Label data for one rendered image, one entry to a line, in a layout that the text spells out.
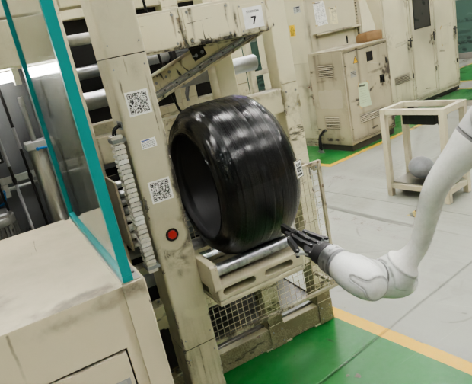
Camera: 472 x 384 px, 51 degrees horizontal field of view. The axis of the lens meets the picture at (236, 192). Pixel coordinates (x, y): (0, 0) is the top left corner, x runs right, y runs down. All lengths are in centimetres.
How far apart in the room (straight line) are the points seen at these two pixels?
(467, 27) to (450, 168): 1257
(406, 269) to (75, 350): 92
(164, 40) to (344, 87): 448
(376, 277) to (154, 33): 114
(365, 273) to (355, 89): 508
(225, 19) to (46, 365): 145
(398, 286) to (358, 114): 501
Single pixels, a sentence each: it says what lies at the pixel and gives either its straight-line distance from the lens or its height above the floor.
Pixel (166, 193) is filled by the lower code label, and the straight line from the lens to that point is 164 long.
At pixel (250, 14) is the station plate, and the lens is 206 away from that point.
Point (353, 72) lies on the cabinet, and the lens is 630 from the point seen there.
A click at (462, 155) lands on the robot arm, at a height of 128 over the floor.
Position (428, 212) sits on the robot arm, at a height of 113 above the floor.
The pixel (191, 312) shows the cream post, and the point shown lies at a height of 76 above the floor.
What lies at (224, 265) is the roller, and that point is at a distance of 171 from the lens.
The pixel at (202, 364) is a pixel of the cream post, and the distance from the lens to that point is 192.
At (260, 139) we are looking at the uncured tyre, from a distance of 159.
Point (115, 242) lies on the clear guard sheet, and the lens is 89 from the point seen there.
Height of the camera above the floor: 165
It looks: 17 degrees down
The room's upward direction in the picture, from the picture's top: 12 degrees counter-clockwise
